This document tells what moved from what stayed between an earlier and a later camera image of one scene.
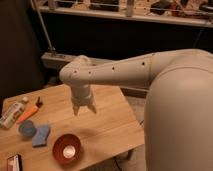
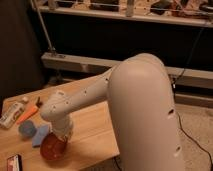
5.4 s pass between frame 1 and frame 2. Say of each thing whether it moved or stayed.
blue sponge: stayed
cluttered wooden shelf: stayed
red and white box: stayed
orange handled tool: stayed
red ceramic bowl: moved
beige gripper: moved
